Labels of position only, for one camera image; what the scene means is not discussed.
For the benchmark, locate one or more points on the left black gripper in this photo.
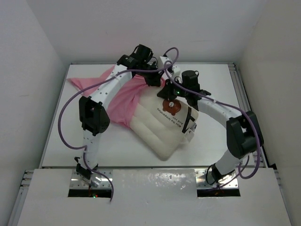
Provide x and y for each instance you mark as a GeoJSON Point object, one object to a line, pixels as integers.
{"type": "Point", "coordinates": [155, 81]}

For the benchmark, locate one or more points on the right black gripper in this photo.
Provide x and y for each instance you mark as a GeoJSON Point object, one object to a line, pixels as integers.
{"type": "Point", "coordinates": [166, 92]}

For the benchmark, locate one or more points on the cream pillow with bear print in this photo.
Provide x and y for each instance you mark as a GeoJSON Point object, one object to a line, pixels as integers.
{"type": "Point", "coordinates": [162, 124]}

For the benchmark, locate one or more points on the pink pillowcase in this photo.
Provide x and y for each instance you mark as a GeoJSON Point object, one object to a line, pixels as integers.
{"type": "Point", "coordinates": [122, 107]}

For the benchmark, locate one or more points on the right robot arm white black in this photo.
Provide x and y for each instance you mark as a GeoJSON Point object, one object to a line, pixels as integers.
{"type": "Point", "coordinates": [243, 133]}

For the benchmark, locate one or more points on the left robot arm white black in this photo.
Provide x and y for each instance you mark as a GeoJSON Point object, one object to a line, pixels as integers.
{"type": "Point", "coordinates": [93, 109]}

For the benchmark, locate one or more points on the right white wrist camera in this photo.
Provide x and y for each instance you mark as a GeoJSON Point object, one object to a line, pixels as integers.
{"type": "Point", "coordinates": [175, 71]}

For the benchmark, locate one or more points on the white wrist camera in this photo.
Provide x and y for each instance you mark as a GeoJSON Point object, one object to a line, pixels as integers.
{"type": "Point", "coordinates": [163, 62]}
{"type": "Point", "coordinates": [175, 71]}

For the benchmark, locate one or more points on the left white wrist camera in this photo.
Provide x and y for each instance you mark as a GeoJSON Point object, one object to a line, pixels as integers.
{"type": "Point", "coordinates": [163, 62]}

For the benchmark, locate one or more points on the aluminium table frame rail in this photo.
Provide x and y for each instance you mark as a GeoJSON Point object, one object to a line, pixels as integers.
{"type": "Point", "coordinates": [244, 104]}

